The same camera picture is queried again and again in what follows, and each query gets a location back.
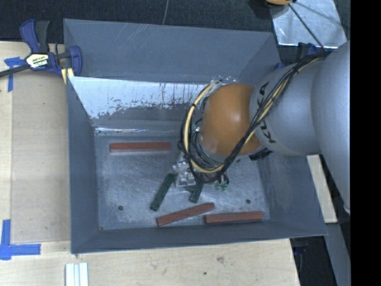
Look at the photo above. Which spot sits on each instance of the dark green flat block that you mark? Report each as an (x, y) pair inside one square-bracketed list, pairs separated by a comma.
[(196, 194), (162, 192)]

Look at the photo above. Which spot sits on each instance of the grey metal bin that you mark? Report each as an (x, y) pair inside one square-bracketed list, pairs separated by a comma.
[(134, 183)]

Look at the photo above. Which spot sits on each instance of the red-brown flat block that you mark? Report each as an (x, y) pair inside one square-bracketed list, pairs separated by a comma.
[(184, 214), (140, 146), (233, 217)]

